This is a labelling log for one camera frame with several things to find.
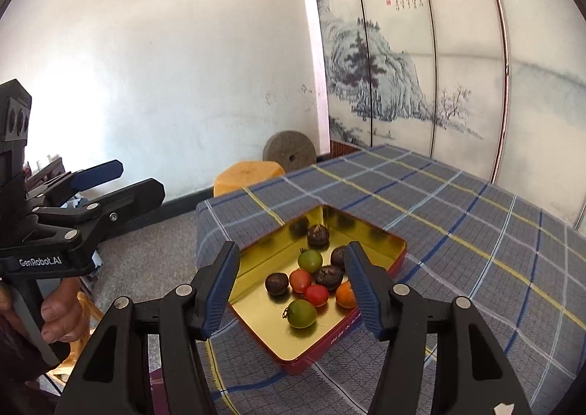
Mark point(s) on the light wooden chair frame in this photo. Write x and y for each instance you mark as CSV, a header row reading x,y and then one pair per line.
x,y
89,305

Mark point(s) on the gold red tin box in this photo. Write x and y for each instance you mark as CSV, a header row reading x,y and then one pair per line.
x,y
270,323

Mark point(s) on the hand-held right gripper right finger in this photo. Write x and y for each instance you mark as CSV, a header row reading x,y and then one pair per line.
x,y
364,300

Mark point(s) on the landscape painted folding screen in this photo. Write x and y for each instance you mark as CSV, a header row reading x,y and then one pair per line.
x,y
458,53

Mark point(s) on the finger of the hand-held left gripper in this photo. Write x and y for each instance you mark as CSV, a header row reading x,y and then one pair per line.
x,y
137,197
98,172

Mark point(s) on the dark brown water chestnut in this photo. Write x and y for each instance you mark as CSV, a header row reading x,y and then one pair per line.
x,y
319,235
339,255
328,276
277,283

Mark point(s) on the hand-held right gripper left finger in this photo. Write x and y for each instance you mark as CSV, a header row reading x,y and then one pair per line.
x,y
219,300

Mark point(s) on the red cherry tomato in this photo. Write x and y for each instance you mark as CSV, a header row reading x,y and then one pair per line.
x,y
317,295
300,281

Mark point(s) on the grey round millstone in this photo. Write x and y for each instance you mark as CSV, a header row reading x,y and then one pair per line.
x,y
288,151

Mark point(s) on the blue white cloth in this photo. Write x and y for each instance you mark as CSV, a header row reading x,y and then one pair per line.
x,y
75,203

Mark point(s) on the grey plaid tablecloth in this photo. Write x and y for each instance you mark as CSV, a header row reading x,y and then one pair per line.
x,y
458,222

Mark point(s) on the person's left forearm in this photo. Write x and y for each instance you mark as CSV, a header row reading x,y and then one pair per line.
x,y
18,378

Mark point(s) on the orange tangerine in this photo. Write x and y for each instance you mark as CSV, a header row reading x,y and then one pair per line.
x,y
345,296

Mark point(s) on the orange wooden stool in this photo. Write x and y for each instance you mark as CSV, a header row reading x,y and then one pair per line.
x,y
247,174

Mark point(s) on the dark wooden furniture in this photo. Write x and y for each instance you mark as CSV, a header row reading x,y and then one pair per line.
x,y
46,170

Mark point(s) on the person's left hand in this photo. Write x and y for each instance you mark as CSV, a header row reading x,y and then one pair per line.
x,y
62,314

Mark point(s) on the green tomato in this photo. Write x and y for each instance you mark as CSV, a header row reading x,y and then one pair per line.
x,y
310,260
301,313

